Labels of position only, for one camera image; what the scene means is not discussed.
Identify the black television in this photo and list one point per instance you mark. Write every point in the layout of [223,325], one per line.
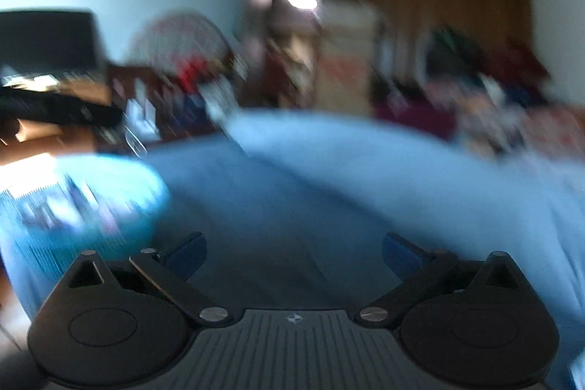
[50,41]

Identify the light blue duvet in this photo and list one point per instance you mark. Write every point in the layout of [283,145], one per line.
[437,195]

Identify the blue plastic basket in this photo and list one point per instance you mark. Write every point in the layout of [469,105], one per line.
[55,207]

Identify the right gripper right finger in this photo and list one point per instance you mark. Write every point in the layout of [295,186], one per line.
[440,288]

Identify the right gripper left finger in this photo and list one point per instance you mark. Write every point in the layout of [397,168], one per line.
[148,288]

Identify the wooden dresser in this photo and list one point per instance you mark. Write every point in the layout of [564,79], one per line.
[35,138]

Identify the cardboard box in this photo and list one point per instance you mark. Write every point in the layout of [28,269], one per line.
[346,55]

